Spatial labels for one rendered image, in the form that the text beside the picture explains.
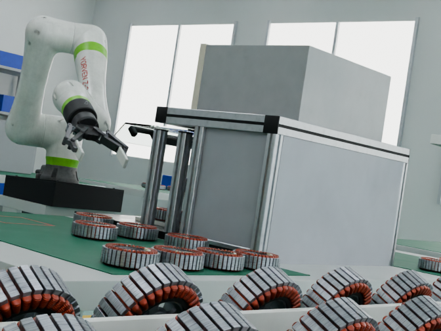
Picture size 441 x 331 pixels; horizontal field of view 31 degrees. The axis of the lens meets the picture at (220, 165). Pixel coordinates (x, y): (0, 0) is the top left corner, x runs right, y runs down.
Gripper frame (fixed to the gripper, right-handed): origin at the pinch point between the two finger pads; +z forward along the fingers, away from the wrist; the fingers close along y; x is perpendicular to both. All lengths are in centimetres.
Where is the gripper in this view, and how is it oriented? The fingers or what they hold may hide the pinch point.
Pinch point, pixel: (103, 158)
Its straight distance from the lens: 225.5
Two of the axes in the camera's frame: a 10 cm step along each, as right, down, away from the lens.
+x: 4.0, -8.2, -4.1
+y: -8.2, -1.3, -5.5
